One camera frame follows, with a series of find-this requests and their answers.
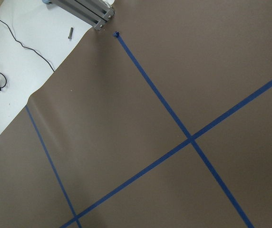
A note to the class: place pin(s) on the metal bolt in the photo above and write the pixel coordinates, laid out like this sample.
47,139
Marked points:
70,33

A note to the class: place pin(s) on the aluminium frame post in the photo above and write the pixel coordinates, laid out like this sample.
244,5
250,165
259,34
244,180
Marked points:
94,12

